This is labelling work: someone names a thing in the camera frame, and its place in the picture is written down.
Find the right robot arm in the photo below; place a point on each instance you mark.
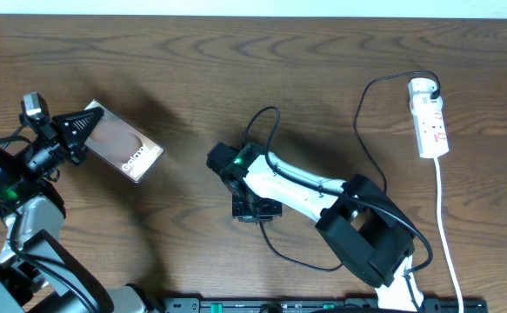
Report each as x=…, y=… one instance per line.
x=368, y=233

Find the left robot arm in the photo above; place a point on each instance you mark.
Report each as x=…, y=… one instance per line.
x=33, y=213

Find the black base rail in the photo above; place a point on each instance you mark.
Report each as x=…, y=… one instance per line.
x=248, y=305

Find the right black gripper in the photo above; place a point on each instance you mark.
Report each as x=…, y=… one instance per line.
x=273, y=210

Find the white power strip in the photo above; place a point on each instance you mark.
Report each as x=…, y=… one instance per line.
x=426, y=109

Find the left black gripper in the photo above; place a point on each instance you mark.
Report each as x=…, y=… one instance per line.
x=65, y=140

